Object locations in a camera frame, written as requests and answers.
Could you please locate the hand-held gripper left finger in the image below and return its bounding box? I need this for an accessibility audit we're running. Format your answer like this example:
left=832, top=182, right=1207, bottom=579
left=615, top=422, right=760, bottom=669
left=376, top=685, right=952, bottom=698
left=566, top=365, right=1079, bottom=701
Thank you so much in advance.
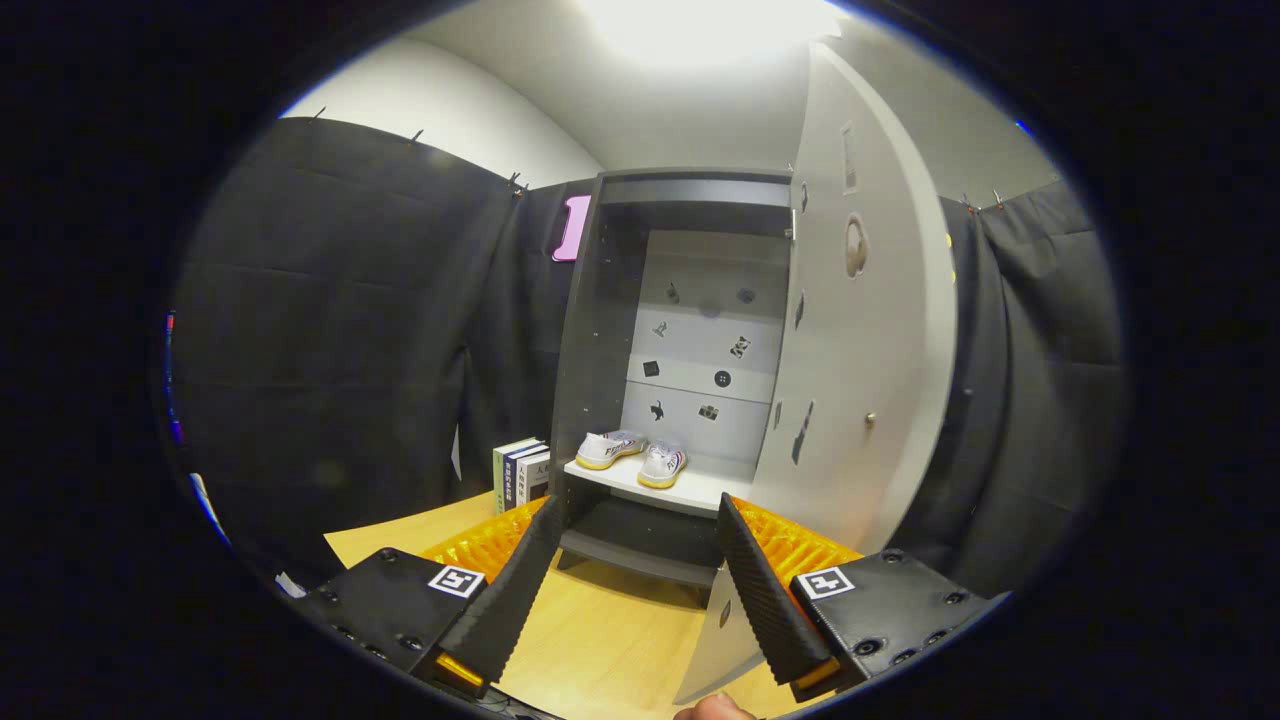
left=290, top=495, right=563, bottom=701

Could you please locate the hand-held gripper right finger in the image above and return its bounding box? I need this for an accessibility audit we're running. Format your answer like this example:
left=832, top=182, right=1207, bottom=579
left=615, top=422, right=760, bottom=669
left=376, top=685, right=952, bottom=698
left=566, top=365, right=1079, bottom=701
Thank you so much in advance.
left=715, top=493, right=1001, bottom=703

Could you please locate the white canvas shoe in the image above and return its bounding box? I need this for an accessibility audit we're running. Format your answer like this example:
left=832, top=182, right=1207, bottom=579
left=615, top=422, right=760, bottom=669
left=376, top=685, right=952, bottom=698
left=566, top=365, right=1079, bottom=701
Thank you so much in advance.
left=575, top=430, right=649, bottom=471
left=637, top=440, right=689, bottom=490

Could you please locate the grey shoe cabinet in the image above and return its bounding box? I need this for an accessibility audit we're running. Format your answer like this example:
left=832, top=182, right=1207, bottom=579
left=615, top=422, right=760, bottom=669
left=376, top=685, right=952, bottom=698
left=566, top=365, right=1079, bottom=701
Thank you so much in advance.
left=548, top=168, right=801, bottom=591

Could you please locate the white spine book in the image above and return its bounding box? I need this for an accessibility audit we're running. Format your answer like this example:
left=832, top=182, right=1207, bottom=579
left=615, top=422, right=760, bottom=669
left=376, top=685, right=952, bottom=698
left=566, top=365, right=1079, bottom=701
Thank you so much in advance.
left=516, top=452, right=553, bottom=506

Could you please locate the blue spine book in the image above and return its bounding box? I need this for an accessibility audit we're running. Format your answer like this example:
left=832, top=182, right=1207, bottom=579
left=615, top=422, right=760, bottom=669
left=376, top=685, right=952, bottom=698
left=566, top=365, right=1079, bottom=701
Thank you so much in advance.
left=503, top=443, right=548, bottom=509

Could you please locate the green spine book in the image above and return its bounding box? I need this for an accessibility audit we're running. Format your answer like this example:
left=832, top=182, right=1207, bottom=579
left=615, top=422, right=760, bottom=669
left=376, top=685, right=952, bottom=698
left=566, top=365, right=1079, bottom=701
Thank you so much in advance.
left=492, top=437, right=541, bottom=513

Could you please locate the black backdrop cloth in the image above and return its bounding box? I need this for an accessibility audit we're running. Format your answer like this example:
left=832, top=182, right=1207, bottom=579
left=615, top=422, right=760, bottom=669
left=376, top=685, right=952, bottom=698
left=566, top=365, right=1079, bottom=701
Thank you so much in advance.
left=165, top=115, right=1127, bottom=601

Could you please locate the large ceiling light panel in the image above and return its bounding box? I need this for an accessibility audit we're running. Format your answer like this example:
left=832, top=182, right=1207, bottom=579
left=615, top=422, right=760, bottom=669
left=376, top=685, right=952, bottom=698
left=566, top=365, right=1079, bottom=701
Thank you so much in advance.
left=575, top=0, right=846, bottom=67

